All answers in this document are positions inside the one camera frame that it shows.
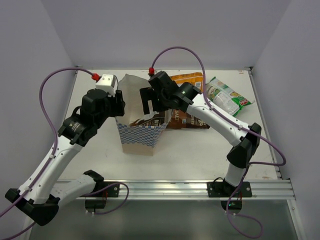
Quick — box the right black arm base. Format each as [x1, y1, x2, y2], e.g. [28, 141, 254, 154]
[206, 177, 253, 214]

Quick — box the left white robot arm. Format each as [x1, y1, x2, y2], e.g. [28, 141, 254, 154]
[5, 89, 125, 226]

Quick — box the green Chuba snack bag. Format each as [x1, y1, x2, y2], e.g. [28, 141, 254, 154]
[205, 77, 253, 117]

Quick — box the blue checkered paper bag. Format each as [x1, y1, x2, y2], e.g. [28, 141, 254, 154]
[115, 74, 173, 156]

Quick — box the brown chocolate snack bag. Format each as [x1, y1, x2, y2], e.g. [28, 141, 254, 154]
[166, 109, 210, 130]

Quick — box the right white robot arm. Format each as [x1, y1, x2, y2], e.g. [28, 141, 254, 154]
[139, 71, 262, 197]

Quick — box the orange chips bag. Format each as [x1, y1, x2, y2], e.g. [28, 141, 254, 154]
[170, 72, 203, 91]

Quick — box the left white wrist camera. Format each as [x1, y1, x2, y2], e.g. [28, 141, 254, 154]
[91, 73, 119, 97]

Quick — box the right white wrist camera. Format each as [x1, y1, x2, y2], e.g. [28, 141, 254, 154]
[148, 67, 156, 78]

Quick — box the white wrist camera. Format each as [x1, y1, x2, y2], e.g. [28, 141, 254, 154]
[148, 67, 156, 78]
[91, 73, 119, 97]

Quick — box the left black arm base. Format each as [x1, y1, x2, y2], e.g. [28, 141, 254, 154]
[84, 181, 120, 213]

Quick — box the aluminium front rail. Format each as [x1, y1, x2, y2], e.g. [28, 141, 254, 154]
[42, 178, 297, 201]

